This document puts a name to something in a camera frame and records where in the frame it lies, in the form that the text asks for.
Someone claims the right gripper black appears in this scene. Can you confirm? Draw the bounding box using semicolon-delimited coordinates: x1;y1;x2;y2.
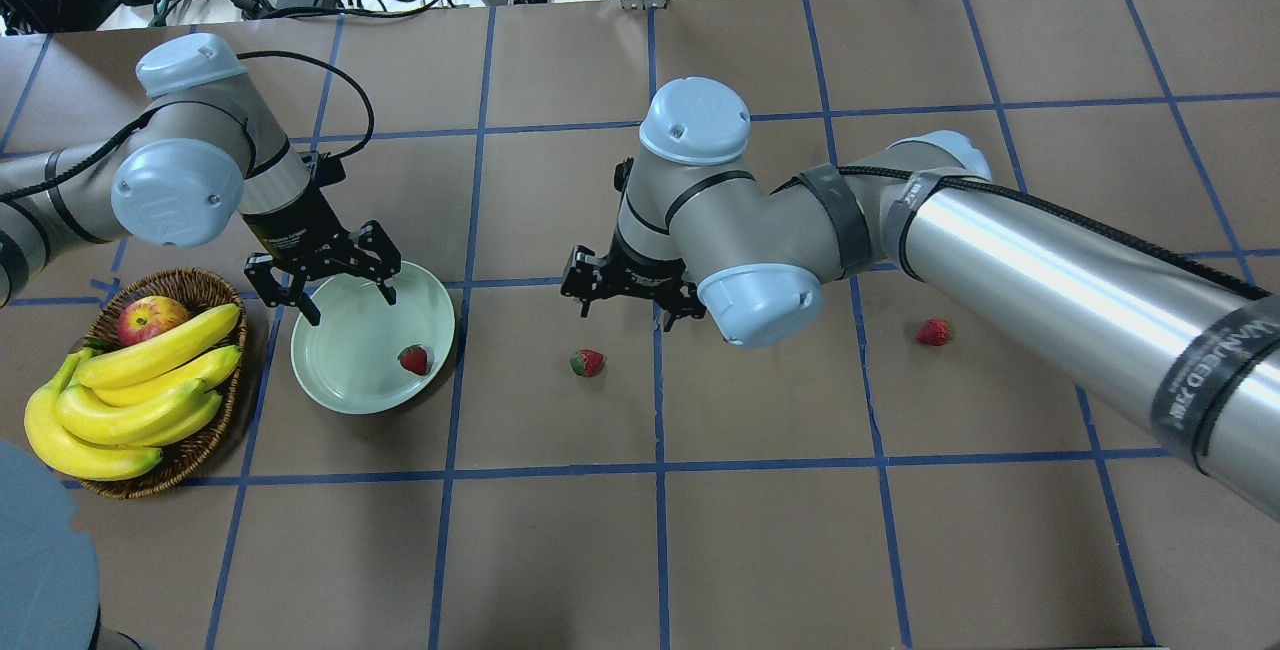
559;232;707;334

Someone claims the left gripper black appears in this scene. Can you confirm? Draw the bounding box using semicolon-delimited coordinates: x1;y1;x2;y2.
239;186;402;328

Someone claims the greenish red strawberry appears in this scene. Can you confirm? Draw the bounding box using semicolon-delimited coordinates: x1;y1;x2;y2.
570;348;607;377

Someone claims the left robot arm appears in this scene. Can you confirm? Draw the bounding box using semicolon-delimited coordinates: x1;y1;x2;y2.
1;32;402;325

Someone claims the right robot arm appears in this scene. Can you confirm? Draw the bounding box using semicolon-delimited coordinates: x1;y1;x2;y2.
559;77;1279;514

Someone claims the pale green plate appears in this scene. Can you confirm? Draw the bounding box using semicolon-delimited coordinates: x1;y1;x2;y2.
291;262;457;416

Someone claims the wicker fruit basket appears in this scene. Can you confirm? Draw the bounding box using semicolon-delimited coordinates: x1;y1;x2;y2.
73;267;250;500

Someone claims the red apple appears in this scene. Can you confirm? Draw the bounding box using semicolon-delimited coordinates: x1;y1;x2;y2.
116;296;193;345

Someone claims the yellow banana bunch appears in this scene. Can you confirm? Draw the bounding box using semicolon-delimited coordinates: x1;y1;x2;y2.
24;303;242;481

